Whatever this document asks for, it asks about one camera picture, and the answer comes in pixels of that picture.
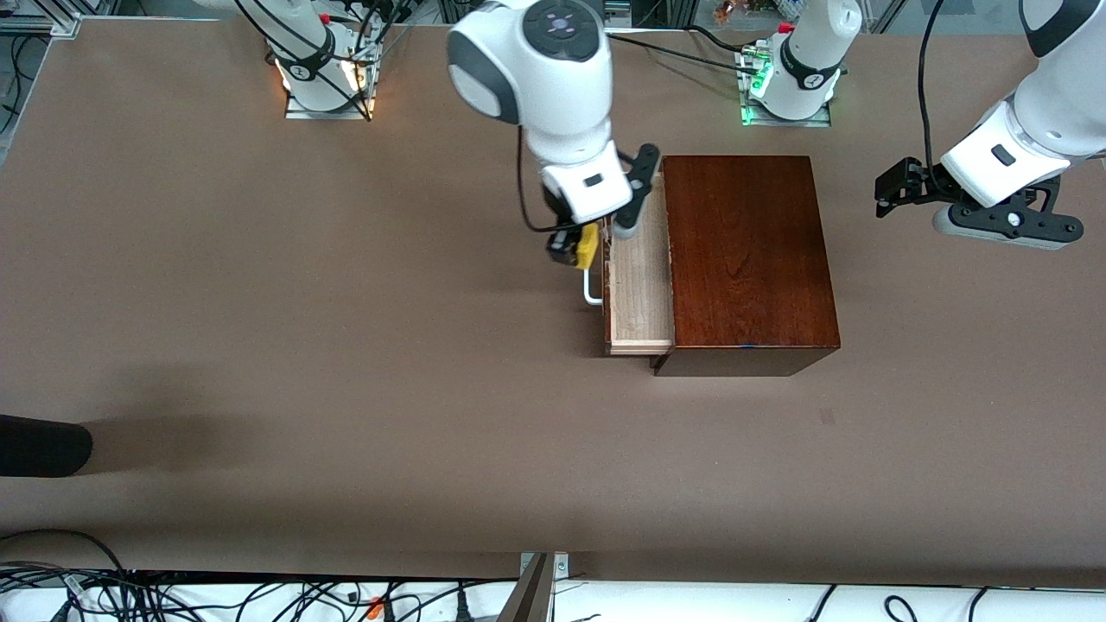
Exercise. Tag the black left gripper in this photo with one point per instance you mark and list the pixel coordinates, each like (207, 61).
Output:
(918, 182)

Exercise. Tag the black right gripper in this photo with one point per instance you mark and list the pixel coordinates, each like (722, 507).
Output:
(562, 243)

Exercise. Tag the yellow wooden block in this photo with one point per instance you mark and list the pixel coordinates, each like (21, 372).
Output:
(588, 246)

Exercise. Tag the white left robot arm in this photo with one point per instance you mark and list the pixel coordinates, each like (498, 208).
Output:
(1054, 112)

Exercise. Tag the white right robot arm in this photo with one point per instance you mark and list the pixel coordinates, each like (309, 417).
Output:
(553, 78)

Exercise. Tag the dark brown wooden cabinet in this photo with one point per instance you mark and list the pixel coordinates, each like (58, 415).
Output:
(752, 259)

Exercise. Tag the white bench strip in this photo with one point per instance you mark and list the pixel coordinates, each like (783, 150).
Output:
(691, 605)

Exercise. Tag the black rounded object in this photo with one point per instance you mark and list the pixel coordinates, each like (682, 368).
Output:
(43, 445)

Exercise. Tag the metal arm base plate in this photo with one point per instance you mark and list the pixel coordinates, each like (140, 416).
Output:
(816, 122)
(298, 111)

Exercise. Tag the grey metal bracket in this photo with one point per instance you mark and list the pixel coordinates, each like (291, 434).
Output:
(618, 10)

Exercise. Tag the aluminium profile post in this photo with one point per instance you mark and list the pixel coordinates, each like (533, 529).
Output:
(531, 596)

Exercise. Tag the aluminium frame rail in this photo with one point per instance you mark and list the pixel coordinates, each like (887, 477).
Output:
(52, 22)

